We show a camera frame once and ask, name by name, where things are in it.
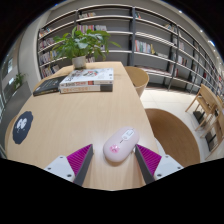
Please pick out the small distant potted plant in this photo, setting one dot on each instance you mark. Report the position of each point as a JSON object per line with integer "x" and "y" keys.
{"x": 19, "y": 80}

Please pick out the red-and-white spine book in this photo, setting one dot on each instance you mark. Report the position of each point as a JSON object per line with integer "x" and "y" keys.
{"x": 83, "y": 88}

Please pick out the rounded-back wooden chair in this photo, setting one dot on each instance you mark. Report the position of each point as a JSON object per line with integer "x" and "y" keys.
{"x": 173, "y": 136}
{"x": 138, "y": 78}

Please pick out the white illustrated cover book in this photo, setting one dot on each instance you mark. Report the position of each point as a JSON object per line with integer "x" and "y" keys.
{"x": 88, "y": 76}

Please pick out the group of slatted wooden chairs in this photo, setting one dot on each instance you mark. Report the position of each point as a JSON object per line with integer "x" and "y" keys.
{"x": 208, "y": 100}

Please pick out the green potted plant white pot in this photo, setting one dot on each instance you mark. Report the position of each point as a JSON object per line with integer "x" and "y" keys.
{"x": 80, "y": 45}

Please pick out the group of ceiling lights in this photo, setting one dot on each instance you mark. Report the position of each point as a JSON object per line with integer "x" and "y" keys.
{"x": 211, "y": 43}

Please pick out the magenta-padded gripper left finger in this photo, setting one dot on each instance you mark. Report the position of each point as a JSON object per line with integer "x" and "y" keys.
{"x": 60, "y": 165}

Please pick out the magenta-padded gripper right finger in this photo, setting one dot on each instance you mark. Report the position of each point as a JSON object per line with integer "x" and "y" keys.
{"x": 165, "y": 165}

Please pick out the grey bookshelf unit with books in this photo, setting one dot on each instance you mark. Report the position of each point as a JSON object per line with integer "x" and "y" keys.
{"x": 150, "y": 36}

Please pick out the dark cartoon-eyed mouse pad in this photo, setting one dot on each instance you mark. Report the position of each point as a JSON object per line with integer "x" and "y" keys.
{"x": 22, "y": 128}

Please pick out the black hardcover book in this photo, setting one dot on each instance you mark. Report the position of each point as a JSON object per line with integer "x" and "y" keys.
{"x": 48, "y": 86}

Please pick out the pale pink computer mouse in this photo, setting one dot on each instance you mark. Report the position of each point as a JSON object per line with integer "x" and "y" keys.
{"x": 120, "y": 145}

